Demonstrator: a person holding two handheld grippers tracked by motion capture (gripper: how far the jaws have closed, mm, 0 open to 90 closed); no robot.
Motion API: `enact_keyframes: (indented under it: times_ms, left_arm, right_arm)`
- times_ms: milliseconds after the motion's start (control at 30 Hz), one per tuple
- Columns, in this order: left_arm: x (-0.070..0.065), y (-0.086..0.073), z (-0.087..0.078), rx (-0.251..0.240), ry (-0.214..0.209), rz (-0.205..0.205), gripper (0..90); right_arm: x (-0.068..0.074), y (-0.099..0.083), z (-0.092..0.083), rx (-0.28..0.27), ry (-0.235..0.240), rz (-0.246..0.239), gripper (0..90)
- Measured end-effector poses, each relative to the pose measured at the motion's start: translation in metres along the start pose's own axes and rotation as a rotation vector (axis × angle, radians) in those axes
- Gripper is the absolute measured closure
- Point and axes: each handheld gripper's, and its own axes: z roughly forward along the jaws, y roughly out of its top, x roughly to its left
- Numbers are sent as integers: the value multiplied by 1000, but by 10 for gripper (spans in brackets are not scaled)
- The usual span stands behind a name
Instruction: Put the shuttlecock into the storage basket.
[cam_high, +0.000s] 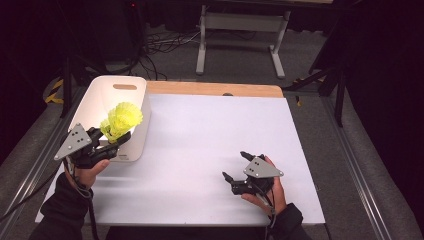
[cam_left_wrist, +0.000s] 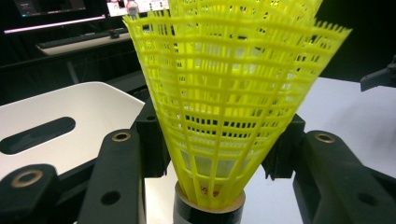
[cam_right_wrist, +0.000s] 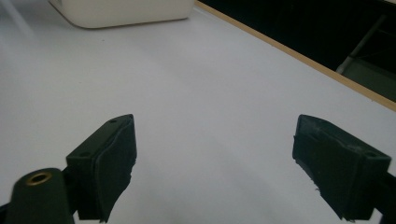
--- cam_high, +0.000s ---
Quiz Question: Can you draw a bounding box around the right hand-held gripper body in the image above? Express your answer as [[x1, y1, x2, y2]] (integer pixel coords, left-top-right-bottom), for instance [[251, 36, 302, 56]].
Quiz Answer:
[[229, 154, 285, 196]]

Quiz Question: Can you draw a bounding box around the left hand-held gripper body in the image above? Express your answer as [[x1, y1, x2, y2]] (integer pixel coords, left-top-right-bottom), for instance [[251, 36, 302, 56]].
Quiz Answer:
[[53, 123, 120, 170]]

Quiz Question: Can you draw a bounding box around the white plastic storage bin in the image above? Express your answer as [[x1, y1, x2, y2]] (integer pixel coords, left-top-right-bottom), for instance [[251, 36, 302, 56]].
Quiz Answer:
[[67, 75, 152, 163]]

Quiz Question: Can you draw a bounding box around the person's right hand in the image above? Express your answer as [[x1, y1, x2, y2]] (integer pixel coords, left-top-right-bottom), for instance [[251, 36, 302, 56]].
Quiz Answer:
[[241, 155, 288, 217]]

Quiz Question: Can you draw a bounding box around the person's left hand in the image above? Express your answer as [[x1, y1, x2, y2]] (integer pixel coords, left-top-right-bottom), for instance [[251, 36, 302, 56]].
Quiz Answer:
[[64, 158, 111, 190]]

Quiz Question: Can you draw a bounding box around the black metal stand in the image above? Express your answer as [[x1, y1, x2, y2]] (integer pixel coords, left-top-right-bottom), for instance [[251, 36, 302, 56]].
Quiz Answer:
[[59, 54, 108, 118]]

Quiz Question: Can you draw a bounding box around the yellow black hazard tape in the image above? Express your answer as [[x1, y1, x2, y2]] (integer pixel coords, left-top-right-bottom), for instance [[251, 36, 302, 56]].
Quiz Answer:
[[44, 78, 65, 105]]

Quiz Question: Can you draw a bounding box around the wooden table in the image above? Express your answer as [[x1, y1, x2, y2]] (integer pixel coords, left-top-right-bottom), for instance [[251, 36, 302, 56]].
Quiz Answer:
[[145, 80, 285, 99]]

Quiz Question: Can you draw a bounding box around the black tripod stand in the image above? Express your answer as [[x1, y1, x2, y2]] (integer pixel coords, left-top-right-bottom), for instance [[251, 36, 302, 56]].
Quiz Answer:
[[283, 56, 349, 128]]

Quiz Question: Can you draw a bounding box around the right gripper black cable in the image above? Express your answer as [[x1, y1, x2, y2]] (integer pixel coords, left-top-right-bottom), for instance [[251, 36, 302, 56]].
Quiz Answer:
[[251, 181, 278, 240]]

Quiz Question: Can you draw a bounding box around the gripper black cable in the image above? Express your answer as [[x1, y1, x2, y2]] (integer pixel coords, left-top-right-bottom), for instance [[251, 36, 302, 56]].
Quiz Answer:
[[251, 181, 278, 240], [63, 156, 100, 240]]

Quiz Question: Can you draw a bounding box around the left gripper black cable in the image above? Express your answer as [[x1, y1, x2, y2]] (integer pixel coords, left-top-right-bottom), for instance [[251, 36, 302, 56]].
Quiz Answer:
[[63, 156, 100, 240]]

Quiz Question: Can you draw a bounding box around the aluminium floor rail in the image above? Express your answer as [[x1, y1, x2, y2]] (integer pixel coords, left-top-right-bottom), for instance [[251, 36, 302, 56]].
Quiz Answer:
[[0, 87, 87, 236], [320, 96, 393, 240]]

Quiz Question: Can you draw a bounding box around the black floor cable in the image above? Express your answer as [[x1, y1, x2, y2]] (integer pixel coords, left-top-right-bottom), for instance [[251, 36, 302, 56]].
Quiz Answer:
[[0, 166, 64, 223]]

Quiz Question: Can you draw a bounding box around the bundle of floor cables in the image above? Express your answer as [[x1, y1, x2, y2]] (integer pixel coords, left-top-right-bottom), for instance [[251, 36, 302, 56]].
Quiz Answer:
[[133, 29, 201, 81]]

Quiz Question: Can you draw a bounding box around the grey metal desk frame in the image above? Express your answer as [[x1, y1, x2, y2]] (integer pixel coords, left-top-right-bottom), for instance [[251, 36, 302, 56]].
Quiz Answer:
[[195, 4, 292, 80]]

